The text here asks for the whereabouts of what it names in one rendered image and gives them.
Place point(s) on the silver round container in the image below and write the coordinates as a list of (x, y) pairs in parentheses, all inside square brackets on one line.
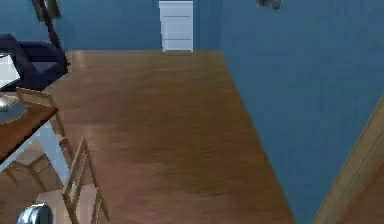
[(35, 215)]

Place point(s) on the white chest of drawers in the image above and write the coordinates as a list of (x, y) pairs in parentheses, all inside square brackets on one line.
[(176, 26)]

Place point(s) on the light wooden chair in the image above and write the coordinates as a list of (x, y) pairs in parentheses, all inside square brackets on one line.
[(50, 110), (78, 186)]

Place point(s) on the dark blue armchair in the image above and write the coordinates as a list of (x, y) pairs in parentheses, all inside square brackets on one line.
[(36, 61)]

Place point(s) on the brown wooden dining table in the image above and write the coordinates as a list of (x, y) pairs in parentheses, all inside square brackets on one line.
[(20, 123)]

